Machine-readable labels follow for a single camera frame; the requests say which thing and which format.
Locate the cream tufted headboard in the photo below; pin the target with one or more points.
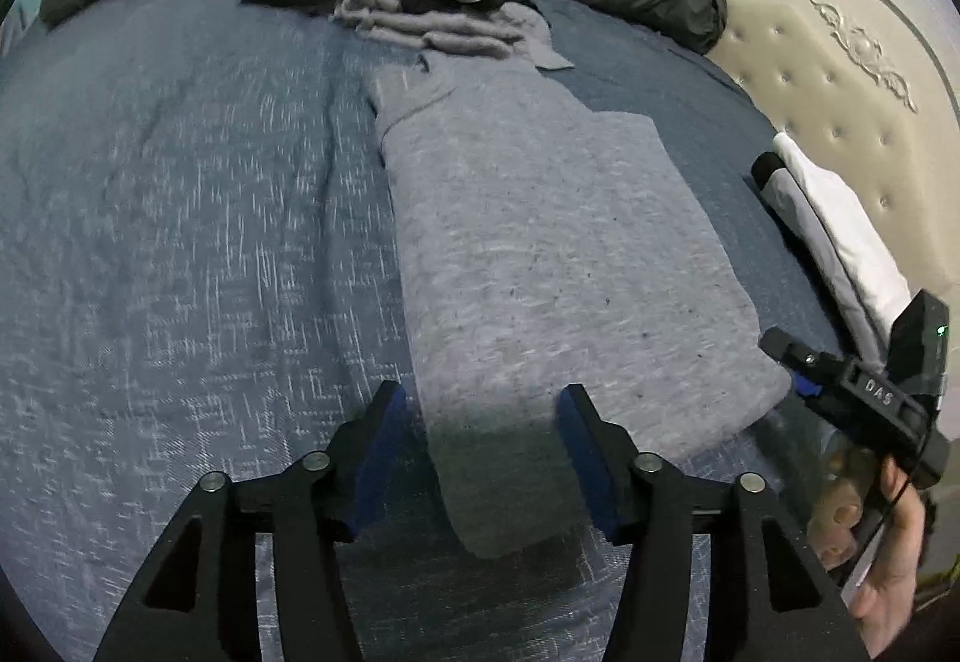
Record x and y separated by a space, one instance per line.
863 92

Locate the grey quilted sweater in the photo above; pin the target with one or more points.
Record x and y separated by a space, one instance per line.
541 244

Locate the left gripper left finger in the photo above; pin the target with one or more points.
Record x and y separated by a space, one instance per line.
195 595

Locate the person's right hand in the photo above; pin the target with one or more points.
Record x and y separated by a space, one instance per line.
883 602

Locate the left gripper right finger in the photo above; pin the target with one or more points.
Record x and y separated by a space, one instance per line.
769 598

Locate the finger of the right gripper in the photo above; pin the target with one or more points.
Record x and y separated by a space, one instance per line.
799 359

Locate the grey knit garment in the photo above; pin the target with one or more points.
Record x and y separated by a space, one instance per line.
515 30

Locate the folded white grey clothes stack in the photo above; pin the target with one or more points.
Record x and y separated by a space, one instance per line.
825 214

